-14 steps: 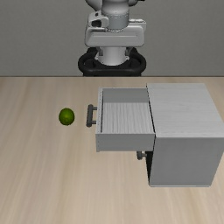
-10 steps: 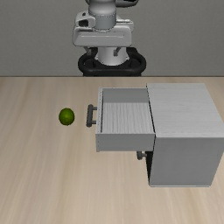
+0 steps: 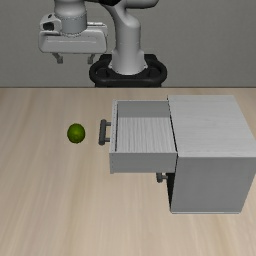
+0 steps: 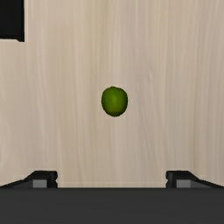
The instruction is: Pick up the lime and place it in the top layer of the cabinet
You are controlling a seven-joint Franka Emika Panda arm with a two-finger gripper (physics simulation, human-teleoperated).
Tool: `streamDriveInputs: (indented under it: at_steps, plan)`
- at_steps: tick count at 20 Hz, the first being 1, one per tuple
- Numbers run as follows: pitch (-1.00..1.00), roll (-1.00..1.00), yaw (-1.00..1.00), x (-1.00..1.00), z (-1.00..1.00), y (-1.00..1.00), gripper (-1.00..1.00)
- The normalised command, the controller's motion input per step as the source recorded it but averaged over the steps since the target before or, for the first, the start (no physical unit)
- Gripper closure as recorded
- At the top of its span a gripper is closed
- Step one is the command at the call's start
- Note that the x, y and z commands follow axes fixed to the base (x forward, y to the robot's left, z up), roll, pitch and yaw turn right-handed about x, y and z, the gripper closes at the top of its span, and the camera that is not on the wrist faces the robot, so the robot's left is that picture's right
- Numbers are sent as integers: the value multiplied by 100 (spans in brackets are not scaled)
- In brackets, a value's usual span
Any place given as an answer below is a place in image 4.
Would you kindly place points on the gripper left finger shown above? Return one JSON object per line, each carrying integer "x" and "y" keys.
{"x": 43, "y": 178}

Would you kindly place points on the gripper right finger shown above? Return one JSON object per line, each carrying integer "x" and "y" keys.
{"x": 180, "y": 178}

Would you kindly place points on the green lime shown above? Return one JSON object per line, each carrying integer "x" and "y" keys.
{"x": 114, "y": 101}

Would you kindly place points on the cabinet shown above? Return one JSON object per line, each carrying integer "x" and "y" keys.
{"x": 11, "y": 19}

